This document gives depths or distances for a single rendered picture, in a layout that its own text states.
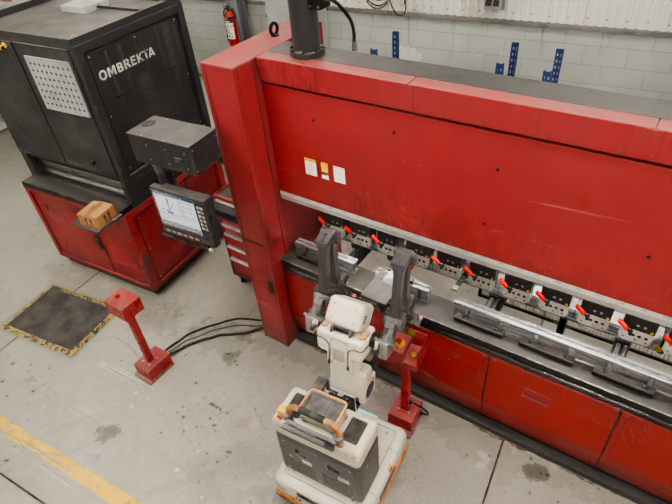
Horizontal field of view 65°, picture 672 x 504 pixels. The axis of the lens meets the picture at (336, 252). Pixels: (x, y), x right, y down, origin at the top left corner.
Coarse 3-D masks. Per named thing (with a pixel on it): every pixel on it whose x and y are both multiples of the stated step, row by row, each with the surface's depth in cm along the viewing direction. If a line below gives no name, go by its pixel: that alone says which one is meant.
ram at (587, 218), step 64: (320, 128) 300; (384, 128) 274; (448, 128) 253; (320, 192) 331; (384, 192) 300; (448, 192) 275; (512, 192) 253; (576, 192) 235; (640, 192) 219; (512, 256) 275; (576, 256) 254; (640, 256) 236
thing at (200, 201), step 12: (168, 192) 324; (180, 192) 322; (192, 192) 326; (156, 204) 339; (204, 204) 314; (204, 216) 320; (216, 216) 331; (168, 228) 349; (180, 228) 342; (204, 228) 328; (216, 228) 330; (204, 240) 336; (216, 240) 333
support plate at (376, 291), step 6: (378, 276) 340; (384, 276) 339; (372, 282) 336; (378, 282) 335; (366, 288) 332; (372, 288) 331; (378, 288) 331; (384, 288) 331; (390, 288) 330; (360, 294) 328; (366, 294) 328; (372, 294) 327; (378, 294) 327; (384, 294) 327; (390, 294) 326; (378, 300) 323; (384, 300) 323
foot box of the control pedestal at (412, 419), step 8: (400, 392) 374; (400, 400) 369; (416, 400) 368; (392, 408) 365; (416, 408) 364; (392, 416) 362; (400, 416) 360; (408, 416) 359; (416, 416) 364; (400, 424) 363; (408, 424) 358; (416, 424) 366; (408, 432) 362
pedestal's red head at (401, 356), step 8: (408, 328) 325; (400, 336) 328; (408, 336) 328; (416, 336) 326; (408, 344) 324; (424, 344) 321; (392, 352) 322; (400, 352) 319; (408, 352) 326; (424, 352) 327; (392, 360) 327; (400, 360) 323; (408, 360) 323; (416, 360) 315; (408, 368) 323; (416, 368) 320
